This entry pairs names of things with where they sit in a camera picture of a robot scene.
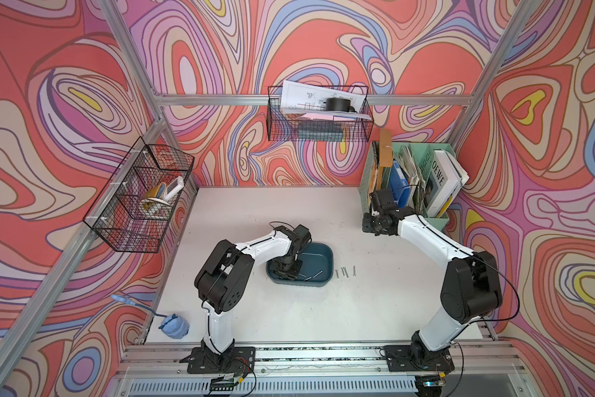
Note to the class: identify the black wire basket left wall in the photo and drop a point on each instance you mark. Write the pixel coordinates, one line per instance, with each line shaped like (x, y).
(129, 215)

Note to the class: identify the white tube in left basket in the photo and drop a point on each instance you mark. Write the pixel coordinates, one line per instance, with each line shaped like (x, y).
(173, 189)

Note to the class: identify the white paper sheets in basket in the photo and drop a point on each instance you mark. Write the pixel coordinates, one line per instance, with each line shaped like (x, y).
(329, 104)

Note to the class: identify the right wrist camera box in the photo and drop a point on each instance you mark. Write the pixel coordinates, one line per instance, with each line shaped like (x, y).
(382, 201)

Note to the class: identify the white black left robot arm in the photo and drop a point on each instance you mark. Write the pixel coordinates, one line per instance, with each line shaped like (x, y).
(221, 284)

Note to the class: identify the teal plastic storage box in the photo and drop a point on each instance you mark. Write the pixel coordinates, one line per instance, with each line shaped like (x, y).
(310, 266)

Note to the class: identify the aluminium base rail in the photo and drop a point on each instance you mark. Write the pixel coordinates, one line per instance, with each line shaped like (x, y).
(482, 368)

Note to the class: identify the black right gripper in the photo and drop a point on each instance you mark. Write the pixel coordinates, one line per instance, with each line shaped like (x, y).
(366, 224)

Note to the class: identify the blue binder in organizer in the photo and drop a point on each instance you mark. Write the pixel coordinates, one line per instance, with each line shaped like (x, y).
(399, 186)

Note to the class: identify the brown cardboard folder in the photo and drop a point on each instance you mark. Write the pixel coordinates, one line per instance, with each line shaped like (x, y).
(382, 161)

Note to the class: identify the white book in organizer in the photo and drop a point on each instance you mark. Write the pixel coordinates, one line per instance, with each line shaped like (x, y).
(446, 179)

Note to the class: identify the aluminium frame post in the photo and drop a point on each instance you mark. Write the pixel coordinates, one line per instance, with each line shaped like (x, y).
(515, 26)
(160, 127)

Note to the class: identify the black wire basket wall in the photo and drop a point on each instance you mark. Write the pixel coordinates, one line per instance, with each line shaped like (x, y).
(300, 128)
(129, 215)

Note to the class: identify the aluminium frame post right rear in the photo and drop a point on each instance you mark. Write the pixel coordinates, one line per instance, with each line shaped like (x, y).
(515, 26)

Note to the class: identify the black wire basket rear wall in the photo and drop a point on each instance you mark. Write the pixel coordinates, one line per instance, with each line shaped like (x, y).
(300, 128)

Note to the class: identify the aluminium frame post left rear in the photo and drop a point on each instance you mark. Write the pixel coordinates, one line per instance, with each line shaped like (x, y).
(160, 127)

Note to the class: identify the green plastic file organizer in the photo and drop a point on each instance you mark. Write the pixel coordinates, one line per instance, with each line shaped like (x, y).
(414, 159)

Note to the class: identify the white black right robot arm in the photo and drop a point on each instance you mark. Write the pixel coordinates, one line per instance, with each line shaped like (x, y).
(470, 288)

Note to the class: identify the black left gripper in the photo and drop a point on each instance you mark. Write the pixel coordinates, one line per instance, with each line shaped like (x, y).
(294, 274)

